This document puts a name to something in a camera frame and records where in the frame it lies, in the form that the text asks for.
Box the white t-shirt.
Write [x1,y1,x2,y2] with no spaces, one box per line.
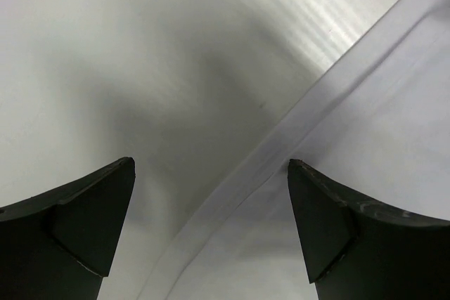
[138,0,449,299]

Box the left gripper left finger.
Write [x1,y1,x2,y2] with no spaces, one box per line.
[1,157,135,299]

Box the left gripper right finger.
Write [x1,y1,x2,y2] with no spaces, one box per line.
[288,159,449,299]

